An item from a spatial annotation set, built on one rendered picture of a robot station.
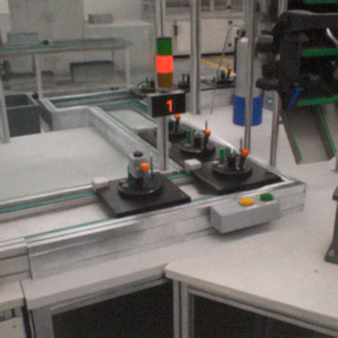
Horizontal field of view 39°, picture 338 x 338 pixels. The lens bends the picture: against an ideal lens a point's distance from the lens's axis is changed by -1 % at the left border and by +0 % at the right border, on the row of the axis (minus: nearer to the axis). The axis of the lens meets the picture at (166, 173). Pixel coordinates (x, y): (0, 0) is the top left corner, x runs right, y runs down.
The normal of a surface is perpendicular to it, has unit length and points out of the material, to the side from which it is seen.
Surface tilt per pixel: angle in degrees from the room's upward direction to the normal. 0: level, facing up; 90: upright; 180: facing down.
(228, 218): 90
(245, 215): 90
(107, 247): 90
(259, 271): 0
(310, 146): 45
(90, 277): 0
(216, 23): 90
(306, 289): 0
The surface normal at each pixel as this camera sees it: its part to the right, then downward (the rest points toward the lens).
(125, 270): -0.02, -0.93
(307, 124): 0.17, -0.40
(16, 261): 0.42, 0.33
